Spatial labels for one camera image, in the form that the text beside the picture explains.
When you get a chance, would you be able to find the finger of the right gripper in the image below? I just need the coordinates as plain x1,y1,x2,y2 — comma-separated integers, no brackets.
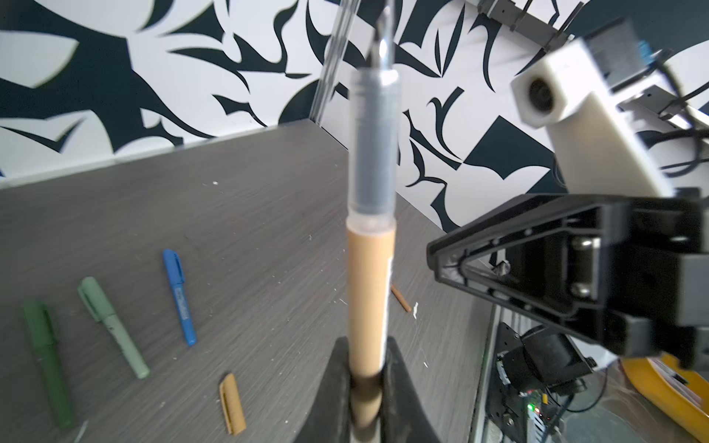
427,194,631,338

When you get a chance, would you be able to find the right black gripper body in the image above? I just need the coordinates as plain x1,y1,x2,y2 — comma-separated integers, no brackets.
604,190,708,368

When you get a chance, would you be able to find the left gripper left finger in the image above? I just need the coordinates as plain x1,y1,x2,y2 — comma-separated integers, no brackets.
295,337,352,443

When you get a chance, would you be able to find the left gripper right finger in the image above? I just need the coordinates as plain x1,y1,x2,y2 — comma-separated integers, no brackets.
383,337,441,443

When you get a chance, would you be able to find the tan pen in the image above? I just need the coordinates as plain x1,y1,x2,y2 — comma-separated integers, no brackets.
346,1,400,442
391,284,413,314

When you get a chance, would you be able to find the blue pen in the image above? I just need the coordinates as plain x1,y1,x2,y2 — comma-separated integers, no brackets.
162,249,198,347

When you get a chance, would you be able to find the green pen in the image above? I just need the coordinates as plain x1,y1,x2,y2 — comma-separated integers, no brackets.
78,277,151,380
22,300,76,429

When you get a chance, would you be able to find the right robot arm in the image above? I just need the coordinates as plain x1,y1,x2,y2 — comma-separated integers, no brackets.
427,190,708,393

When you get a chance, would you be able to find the yellow object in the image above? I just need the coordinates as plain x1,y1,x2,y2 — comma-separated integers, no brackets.
620,354,708,442

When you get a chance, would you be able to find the green lit circuit board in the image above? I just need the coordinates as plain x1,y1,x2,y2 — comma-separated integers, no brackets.
520,389,561,443

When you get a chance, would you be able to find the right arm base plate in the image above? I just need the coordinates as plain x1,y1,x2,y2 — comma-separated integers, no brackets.
486,322,526,442

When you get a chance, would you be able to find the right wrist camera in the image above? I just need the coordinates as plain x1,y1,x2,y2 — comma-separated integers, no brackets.
511,18,675,198

